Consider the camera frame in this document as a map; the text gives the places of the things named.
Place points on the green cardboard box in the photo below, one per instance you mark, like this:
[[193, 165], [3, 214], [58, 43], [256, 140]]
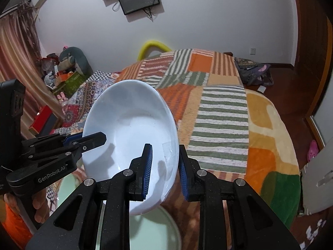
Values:
[[71, 85]]

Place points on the patterned checkered blanket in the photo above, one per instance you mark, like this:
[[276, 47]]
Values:
[[79, 105]]

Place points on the purple backpack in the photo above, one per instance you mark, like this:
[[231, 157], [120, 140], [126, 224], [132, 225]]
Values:
[[253, 73]]

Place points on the left hand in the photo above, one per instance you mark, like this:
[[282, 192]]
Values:
[[39, 202]]

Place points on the mint green plate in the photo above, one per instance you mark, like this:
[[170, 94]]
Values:
[[153, 230]]

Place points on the brown wooden door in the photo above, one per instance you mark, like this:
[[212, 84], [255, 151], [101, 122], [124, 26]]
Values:
[[313, 58]]

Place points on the pink rabbit toy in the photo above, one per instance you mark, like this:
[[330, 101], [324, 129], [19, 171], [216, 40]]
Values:
[[61, 97]]

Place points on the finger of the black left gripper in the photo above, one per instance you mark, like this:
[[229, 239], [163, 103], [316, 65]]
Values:
[[88, 142]]

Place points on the striped patchwork tablecloth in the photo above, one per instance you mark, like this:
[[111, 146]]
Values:
[[208, 101]]

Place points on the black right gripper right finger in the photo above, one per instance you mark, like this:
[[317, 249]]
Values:
[[253, 225]]

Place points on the red box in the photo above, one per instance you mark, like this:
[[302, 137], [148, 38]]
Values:
[[44, 122]]

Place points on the white bowl with dots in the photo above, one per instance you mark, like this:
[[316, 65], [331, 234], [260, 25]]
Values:
[[132, 113]]

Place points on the pink shoe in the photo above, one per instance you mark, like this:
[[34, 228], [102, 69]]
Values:
[[312, 151]]

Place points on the yellow chair back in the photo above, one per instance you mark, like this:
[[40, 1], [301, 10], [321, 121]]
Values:
[[149, 46]]

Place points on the striped curtain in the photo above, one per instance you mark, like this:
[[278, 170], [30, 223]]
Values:
[[20, 57]]

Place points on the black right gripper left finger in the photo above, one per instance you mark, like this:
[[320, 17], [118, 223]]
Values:
[[97, 213]]

